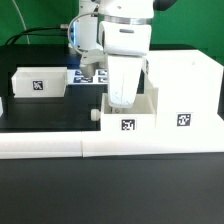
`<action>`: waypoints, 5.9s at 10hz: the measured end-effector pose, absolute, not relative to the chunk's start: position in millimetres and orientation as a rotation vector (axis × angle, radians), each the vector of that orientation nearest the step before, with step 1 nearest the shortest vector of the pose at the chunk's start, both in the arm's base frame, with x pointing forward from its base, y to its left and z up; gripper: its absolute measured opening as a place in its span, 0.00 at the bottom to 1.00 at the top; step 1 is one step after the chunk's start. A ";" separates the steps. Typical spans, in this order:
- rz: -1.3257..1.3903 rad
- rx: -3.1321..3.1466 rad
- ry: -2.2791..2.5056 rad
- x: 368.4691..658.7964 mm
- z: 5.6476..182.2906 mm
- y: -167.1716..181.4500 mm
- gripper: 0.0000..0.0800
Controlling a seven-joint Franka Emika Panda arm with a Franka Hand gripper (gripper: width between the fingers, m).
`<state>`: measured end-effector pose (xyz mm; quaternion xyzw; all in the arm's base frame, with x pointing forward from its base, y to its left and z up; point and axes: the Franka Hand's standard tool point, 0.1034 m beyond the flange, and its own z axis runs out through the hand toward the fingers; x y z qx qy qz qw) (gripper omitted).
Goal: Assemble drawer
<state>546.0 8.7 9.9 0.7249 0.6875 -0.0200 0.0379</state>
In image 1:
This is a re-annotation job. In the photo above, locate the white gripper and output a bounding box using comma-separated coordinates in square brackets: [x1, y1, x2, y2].
[80, 21, 152, 108]

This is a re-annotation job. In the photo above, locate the white front drawer box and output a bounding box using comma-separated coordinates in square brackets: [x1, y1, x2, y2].
[91, 93, 156, 132]

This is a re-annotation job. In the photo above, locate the white drawer box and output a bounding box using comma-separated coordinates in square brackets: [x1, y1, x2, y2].
[91, 93, 156, 132]
[11, 67, 67, 98]

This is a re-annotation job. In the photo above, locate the white drawer cabinet frame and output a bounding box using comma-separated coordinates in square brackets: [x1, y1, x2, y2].
[146, 50, 224, 130]

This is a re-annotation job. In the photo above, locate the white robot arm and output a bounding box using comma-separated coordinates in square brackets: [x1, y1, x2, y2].
[67, 0, 177, 108]

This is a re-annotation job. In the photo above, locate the white rear drawer box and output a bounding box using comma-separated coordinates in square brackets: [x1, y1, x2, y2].
[11, 67, 67, 98]

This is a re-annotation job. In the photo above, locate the white marker sheet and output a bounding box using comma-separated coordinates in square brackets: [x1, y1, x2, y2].
[66, 68, 110, 85]

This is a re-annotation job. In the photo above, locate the black cable bundle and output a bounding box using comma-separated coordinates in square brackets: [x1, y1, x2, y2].
[4, 23, 75, 46]

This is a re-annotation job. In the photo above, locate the thin white cable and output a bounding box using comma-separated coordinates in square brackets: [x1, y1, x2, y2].
[11, 0, 31, 45]

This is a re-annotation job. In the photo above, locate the white L-shaped fence wall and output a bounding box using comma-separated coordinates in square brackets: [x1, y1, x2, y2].
[0, 113, 224, 160]

